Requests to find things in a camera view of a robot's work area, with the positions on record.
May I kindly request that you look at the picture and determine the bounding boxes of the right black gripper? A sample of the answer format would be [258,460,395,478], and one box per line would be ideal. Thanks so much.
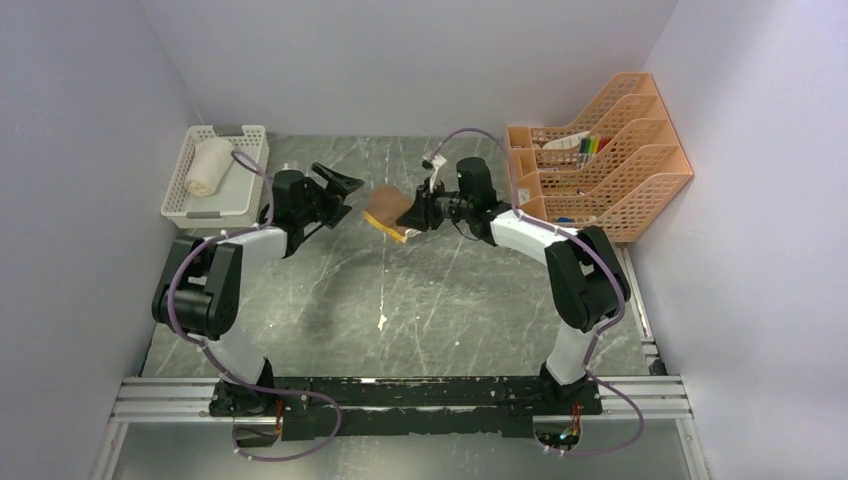
[399,178,473,232]

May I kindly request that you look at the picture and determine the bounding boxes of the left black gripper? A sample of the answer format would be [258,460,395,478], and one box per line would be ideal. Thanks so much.
[297,163,365,230]

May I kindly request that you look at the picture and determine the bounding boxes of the brown yellow towel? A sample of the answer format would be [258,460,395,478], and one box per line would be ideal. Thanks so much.
[363,185,421,244]

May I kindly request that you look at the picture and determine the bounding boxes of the white plastic basket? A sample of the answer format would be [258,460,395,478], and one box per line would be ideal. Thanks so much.
[160,125,269,229]

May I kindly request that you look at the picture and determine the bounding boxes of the cream white towel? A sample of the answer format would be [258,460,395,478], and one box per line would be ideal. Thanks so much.
[185,137,234,198]

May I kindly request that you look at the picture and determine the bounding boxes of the orange file organizer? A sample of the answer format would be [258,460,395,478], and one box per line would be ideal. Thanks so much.
[505,72,694,243]

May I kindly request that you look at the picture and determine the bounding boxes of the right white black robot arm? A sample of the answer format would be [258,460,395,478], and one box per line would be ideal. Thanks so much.
[397,156,630,414]

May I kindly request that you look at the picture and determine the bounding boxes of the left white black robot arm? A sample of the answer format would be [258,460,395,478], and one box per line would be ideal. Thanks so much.
[151,163,364,416]

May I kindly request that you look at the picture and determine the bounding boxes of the white label card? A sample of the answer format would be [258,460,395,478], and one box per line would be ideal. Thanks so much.
[542,131,589,150]

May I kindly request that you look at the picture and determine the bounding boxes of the coloured marker pens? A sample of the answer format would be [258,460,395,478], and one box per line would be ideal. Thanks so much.
[577,136,611,168]

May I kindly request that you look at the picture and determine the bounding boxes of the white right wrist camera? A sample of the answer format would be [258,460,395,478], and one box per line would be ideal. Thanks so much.
[422,154,447,194]

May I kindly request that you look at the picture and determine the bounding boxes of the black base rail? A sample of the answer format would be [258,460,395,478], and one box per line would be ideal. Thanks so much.
[208,376,602,441]

